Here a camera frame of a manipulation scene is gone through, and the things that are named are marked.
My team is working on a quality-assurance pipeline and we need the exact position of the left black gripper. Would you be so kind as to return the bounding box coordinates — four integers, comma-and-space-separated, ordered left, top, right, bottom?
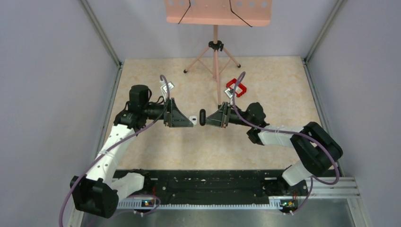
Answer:
142, 97, 193, 127

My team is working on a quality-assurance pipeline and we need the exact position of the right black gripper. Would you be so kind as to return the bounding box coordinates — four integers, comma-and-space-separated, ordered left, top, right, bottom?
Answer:
202, 101, 254, 128

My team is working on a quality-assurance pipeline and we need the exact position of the black oval case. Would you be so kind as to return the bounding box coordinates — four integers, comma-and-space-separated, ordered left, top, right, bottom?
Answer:
199, 109, 206, 126

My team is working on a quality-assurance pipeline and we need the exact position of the white earbud charging case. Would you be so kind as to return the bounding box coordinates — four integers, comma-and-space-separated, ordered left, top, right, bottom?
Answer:
189, 115, 198, 125

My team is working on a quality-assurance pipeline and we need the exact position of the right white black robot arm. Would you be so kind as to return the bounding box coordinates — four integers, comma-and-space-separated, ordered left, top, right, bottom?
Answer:
199, 102, 343, 195

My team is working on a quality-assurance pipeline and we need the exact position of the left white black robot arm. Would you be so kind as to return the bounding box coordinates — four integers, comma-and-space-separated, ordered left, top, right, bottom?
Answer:
70, 82, 194, 218

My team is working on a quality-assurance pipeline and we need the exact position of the pink music stand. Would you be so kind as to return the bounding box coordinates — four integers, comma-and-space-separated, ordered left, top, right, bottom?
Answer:
164, 0, 273, 103

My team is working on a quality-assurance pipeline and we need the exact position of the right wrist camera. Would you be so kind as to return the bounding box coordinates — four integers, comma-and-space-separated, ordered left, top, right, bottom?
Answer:
224, 88, 236, 98

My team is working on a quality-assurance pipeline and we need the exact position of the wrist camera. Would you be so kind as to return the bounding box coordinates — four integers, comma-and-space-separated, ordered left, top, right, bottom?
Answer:
224, 88, 236, 98
160, 81, 174, 93

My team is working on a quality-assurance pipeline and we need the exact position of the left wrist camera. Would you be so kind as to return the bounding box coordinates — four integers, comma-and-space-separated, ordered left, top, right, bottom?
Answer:
160, 81, 174, 93

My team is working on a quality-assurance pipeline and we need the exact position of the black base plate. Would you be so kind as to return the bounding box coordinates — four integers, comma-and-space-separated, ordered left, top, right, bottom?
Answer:
113, 169, 307, 206

